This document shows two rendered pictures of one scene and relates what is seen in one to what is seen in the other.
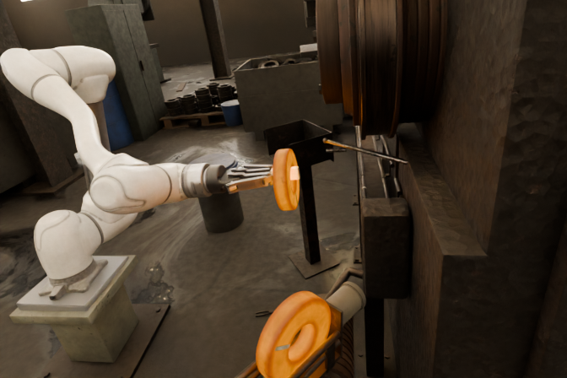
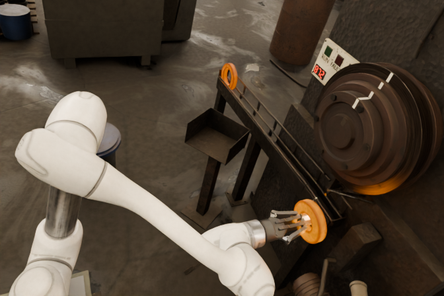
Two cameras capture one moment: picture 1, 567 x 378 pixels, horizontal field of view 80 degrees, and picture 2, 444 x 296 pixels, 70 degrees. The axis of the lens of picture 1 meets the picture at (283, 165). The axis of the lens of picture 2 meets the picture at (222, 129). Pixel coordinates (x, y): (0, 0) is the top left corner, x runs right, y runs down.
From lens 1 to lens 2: 1.06 m
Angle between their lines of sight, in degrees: 39
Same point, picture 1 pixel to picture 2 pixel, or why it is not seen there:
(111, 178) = (269, 285)
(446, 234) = (434, 267)
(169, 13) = not seen: outside the picture
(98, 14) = not seen: outside the picture
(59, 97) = (125, 192)
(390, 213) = (374, 238)
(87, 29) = not seen: outside the picture
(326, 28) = (376, 146)
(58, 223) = (50, 287)
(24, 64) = (76, 162)
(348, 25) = (396, 152)
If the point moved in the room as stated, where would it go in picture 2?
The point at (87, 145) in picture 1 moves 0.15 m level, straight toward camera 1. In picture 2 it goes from (214, 254) to (268, 284)
